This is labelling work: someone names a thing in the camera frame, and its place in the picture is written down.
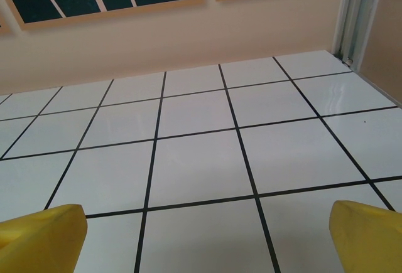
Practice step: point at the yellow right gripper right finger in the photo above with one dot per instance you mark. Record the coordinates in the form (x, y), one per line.
(367, 238)

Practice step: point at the aluminium corner post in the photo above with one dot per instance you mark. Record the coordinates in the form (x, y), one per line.
(358, 15)

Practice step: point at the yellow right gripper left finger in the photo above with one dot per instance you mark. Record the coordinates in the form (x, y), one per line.
(37, 238)

